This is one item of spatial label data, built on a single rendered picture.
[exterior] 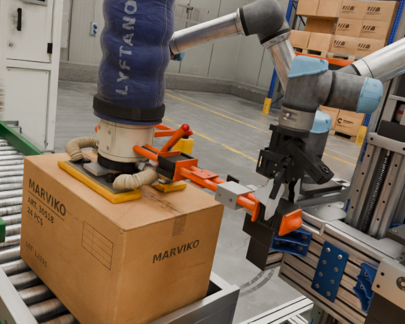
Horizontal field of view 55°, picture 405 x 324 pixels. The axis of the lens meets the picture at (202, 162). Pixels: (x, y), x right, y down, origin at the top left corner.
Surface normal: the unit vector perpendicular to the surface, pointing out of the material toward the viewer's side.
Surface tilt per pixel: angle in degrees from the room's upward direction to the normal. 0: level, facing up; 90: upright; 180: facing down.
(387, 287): 90
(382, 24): 88
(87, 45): 90
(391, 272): 90
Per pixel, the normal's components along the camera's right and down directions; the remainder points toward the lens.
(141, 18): 0.15, 0.20
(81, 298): -0.68, 0.10
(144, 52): 0.40, 0.00
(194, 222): 0.72, 0.32
